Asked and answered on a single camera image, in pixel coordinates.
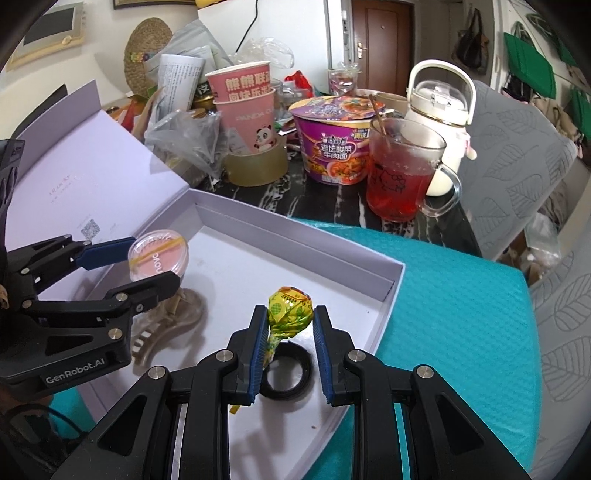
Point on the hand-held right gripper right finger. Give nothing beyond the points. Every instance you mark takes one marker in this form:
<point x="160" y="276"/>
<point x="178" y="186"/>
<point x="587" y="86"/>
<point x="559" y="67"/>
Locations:
<point x="323" y="360"/>

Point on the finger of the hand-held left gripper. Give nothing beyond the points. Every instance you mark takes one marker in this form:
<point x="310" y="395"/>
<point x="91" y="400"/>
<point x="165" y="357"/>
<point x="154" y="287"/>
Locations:
<point x="106" y="253"/>
<point x="147" y="290"/>

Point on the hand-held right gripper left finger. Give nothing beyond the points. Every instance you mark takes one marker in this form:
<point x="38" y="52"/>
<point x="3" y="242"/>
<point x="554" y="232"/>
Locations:
<point x="258" y="360"/>

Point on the pink round compact case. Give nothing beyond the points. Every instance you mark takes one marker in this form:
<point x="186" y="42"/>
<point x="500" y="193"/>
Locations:
<point x="157" y="258"/>

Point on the translucent beige wavy hair clip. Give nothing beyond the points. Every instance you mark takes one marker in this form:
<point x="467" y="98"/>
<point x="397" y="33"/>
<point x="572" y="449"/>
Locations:
<point x="184" y="314"/>

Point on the yellow green lollipop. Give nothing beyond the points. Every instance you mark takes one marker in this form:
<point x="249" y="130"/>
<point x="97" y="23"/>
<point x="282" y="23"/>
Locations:
<point x="291" y="314"/>

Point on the white gift box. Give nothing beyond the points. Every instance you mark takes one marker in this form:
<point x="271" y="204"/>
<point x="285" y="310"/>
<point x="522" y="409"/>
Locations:
<point x="231" y="258"/>

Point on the crumpled clear plastic bag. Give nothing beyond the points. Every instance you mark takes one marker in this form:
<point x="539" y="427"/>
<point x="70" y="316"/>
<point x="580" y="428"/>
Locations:
<point x="184" y="138"/>

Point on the clear tape roll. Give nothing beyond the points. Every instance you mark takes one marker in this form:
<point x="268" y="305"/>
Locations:
<point x="254" y="168"/>

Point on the white printed packet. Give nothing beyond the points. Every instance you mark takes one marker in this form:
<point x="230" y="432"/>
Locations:
<point x="180" y="78"/>

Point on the glass mug of red tea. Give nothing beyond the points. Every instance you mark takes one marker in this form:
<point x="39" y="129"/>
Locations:
<point x="397" y="184"/>

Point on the pink panda paper cup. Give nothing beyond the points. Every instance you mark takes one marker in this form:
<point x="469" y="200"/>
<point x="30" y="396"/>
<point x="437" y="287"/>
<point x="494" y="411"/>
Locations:
<point x="249" y="124"/>

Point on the purple instant noodle bowl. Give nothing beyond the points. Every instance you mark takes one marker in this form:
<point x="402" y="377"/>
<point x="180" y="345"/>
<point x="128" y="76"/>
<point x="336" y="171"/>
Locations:
<point x="332" y="152"/>

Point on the woven straw hat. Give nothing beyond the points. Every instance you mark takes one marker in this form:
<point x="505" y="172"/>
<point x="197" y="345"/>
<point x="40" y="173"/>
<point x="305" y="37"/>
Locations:
<point x="147" y="46"/>

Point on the pink lettered paper cup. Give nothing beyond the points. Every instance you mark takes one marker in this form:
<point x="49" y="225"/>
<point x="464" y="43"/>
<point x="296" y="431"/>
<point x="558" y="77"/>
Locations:
<point x="240" y="83"/>

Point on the grey foil bag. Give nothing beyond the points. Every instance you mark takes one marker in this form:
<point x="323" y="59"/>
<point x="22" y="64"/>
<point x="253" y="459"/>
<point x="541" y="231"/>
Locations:
<point x="194" y="39"/>

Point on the grey leaf chair cover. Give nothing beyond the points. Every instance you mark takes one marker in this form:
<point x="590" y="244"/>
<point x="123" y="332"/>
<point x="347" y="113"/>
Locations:
<point x="508" y="161"/>
<point x="568" y="323"/>

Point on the clear glass cup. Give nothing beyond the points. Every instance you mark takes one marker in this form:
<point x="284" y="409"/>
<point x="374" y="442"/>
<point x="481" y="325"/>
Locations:
<point x="344" y="83"/>

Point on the white kettle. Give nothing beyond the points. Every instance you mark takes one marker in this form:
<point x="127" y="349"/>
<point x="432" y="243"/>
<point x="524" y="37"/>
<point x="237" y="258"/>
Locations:
<point x="434" y="99"/>

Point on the white refrigerator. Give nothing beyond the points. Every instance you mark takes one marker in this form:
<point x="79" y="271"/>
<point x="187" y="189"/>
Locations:
<point x="304" y="27"/>

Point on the brown door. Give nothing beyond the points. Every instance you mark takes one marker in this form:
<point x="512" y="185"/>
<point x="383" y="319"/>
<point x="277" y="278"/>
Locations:
<point x="383" y="37"/>

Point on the dark hanging handbag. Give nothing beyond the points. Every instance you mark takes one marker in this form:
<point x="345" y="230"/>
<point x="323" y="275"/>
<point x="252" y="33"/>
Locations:
<point x="471" y="41"/>

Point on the green tote bag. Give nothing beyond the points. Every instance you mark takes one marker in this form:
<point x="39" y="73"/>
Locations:
<point x="528" y="64"/>
<point x="581" y="110"/>

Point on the cream picture frame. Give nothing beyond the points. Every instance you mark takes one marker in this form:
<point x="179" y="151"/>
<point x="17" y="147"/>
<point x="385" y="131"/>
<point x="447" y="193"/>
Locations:
<point x="46" y="27"/>

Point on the dark picture frame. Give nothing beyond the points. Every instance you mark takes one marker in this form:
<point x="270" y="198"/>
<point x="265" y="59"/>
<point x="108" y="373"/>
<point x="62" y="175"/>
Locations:
<point x="152" y="3"/>

